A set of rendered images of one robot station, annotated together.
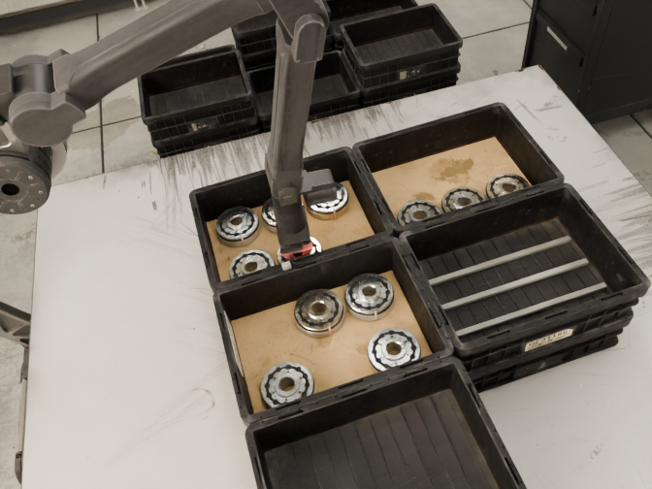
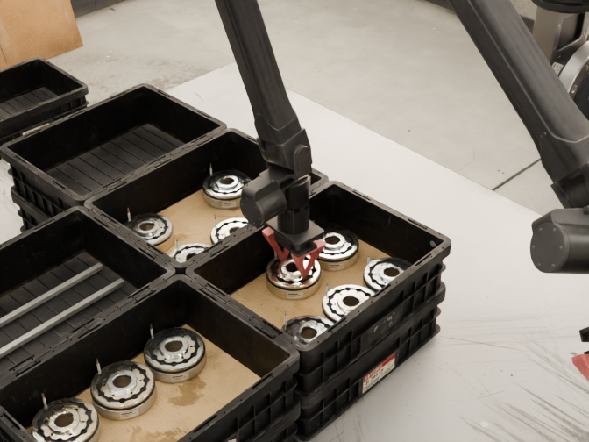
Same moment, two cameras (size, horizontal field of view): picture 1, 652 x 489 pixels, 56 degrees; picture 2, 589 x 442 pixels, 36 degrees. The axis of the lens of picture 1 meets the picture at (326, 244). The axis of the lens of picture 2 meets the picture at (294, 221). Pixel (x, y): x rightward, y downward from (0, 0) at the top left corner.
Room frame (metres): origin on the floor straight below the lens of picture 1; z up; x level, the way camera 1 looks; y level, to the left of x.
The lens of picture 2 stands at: (1.93, -0.70, 1.95)
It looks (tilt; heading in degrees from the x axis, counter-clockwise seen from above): 37 degrees down; 145
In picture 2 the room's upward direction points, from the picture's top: 1 degrees counter-clockwise
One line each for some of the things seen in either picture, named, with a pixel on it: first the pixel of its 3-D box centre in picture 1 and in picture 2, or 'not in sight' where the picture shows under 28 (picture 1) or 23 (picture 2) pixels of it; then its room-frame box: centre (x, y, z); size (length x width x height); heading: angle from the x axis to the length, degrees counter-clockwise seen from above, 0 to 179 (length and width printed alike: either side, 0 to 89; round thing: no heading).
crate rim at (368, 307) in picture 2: (286, 214); (321, 260); (0.92, 0.08, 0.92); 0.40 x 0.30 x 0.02; 101
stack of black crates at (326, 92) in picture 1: (306, 115); not in sight; (2.00, 0.00, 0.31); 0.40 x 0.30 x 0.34; 98
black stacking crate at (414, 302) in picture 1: (329, 337); (210, 216); (0.62, 0.02, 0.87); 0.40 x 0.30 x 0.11; 101
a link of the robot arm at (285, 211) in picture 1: (289, 197); (289, 189); (0.85, 0.06, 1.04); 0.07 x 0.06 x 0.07; 98
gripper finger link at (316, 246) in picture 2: not in sight; (300, 253); (0.87, 0.07, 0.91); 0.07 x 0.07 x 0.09; 3
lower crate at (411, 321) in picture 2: not in sight; (320, 325); (0.92, 0.08, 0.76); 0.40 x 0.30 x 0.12; 101
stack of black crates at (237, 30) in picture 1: (283, 51); not in sight; (2.39, 0.05, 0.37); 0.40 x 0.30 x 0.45; 98
